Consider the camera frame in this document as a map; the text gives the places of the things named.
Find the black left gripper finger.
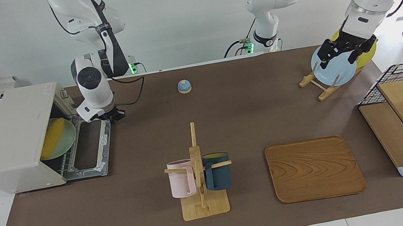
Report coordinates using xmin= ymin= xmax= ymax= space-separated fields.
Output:
xmin=345 ymin=49 xmax=359 ymax=65
xmin=318 ymin=53 xmax=331 ymax=70

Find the pale green round plate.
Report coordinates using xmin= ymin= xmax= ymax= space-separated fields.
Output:
xmin=34 ymin=115 xmax=81 ymax=162

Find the glass oven door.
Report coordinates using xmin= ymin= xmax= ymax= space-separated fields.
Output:
xmin=54 ymin=115 xmax=120 ymax=182

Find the yellow corn cob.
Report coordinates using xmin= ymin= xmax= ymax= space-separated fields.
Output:
xmin=36 ymin=118 xmax=70 ymax=160

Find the beige toaster oven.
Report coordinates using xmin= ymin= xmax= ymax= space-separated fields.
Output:
xmin=0 ymin=73 xmax=120 ymax=196

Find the yellow plate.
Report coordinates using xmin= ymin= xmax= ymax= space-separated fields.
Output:
xmin=331 ymin=24 xmax=381 ymax=72

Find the light blue plate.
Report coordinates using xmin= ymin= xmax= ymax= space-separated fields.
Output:
xmin=308 ymin=41 xmax=360 ymax=90

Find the wooden plate rack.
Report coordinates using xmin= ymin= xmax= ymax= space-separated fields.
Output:
xmin=296 ymin=54 xmax=367 ymax=105

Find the small blue call bell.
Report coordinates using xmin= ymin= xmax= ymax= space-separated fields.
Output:
xmin=176 ymin=79 xmax=193 ymax=95

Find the pink mug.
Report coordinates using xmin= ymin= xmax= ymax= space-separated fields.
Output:
xmin=166 ymin=158 xmax=198 ymax=200

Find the brown table mat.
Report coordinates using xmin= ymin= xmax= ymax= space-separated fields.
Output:
xmin=0 ymin=30 xmax=403 ymax=226

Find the brown wooden tray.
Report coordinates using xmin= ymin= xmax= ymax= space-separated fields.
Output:
xmin=264 ymin=131 xmax=368 ymax=208

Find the dark teal mug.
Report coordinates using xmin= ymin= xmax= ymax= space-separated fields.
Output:
xmin=200 ymin=150 xmax=235 ymax=193

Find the wooden mug rack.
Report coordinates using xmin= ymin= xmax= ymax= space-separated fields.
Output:
xmin=157 ymin=117 xmax=240 ymax=224

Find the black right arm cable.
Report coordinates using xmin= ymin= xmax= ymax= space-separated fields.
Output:
xmin=110 ymin=73 xmax=149 ymax=108

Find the white wall box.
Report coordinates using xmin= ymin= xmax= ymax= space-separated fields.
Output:
xmin=0 ymin=75 xmax=25 ymax=99

